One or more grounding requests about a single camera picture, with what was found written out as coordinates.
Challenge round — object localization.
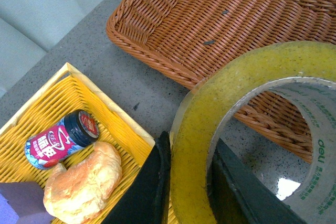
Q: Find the small red labelled jar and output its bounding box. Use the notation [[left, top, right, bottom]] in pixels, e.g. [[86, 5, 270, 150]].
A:
[[24, 109, 100, 170]]

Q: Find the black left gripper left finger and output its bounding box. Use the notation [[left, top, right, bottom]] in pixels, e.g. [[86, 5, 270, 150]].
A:
[[103, 131, 171, 223]]

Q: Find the brown wicker basket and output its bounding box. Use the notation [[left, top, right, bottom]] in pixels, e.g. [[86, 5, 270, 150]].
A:
[[106, 0, 336, 164]]

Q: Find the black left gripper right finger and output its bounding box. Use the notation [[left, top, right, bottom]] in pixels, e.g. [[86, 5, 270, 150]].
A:
[[211, 140, 305, 223]]

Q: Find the yellow packing tape roll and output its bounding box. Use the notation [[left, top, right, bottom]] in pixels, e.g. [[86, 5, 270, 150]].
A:
[[171, 41, 335, 223]]

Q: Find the grey curtain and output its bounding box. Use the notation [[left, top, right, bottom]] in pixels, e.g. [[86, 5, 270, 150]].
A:
[[0, 0, 148, 99]]

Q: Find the toy bread roll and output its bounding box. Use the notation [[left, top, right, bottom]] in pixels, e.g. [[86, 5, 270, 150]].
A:
[[43, 142, 122, 223]]

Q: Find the yellow woven basket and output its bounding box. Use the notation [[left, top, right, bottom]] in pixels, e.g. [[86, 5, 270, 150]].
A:
[[1, 63, 154, 223]]

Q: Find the purple foam block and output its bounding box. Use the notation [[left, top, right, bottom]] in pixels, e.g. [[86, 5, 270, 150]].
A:
[[1, 182, 55, 223]]

